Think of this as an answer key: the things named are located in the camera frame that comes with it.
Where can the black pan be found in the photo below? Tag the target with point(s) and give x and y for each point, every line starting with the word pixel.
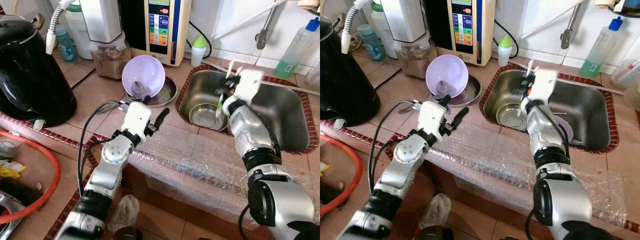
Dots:
pixel 631 7

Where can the white water tube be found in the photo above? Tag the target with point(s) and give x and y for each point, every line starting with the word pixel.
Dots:
pixel 245 22
pixel 550 22

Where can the metal tap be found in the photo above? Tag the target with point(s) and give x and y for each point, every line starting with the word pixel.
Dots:
pixel 566 37
pixel 262 37

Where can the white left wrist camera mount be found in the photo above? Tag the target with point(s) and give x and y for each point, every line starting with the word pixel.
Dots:
pixel 432 117
pixel 136 117

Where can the small white bottle green cap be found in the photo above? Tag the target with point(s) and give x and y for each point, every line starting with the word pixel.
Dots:
pixel 504 54
pixel 198 54

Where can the beige water ionizer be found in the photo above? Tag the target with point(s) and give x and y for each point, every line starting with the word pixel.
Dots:
pixel 467 30
pixel 162 30

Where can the yellow packet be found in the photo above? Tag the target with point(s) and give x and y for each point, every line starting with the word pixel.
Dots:
pixel 12 170
pixel 325 169

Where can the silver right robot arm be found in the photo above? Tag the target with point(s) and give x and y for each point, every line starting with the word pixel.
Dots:
pixel 255 135
pixel 545 132

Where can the purple plastic plate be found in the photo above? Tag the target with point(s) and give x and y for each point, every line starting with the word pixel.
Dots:
pixel 567 131

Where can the jar of brown powder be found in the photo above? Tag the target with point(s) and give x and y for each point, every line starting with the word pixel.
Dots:
pixel 110 62
pixel 415 62

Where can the white container green lid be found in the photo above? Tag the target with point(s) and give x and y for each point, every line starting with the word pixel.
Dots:
pixel 80 30
pixel 382 27

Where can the white water filter housing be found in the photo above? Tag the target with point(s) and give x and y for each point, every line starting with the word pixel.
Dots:
pixel 100 20
pixel 402 20

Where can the bubble wrap sheet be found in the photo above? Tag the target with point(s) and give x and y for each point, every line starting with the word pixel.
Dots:
pixel 200 160
pixel 500 160

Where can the black kettle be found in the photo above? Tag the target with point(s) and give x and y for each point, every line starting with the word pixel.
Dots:
pixel 345 80
pixel 30 75

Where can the teal plastic bottle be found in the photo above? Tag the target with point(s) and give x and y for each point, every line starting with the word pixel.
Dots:
pixel 66 47
pixel 372 47

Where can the slim pale utensil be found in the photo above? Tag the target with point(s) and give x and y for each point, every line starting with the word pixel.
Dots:
pixel 559 114

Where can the purple plastic bowl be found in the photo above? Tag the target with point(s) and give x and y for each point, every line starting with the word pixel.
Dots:
pixel 145 69
pixel 447 67

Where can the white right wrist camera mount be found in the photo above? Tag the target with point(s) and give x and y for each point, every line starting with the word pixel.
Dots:
pixel 545 82
pixel 250 82

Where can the stainless steel sink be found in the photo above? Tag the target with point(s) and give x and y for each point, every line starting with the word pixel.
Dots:
pixel 585 110
pixel 280 115

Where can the small steel bowl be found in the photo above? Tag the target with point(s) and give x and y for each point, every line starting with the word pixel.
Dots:
pixel 507 117
pixel 202 116

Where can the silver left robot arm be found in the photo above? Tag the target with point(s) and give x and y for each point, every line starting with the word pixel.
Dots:
pixel 107 170
pixel 405 167

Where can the round steel plate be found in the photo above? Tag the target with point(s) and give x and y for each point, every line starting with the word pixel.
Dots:
pixel 472 92
pixel 169 92

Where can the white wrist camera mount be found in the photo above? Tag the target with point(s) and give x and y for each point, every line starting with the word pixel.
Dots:
pixel 250 82
pixel 136 117
pixel 545 82
pixel 432 117

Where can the green dish soap bottle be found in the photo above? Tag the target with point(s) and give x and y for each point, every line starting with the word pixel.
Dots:
pixel 597 55
pixel 292 55

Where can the beige faucet filter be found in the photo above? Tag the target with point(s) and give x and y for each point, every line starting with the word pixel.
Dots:
pixel 307 3
pixel 607 4

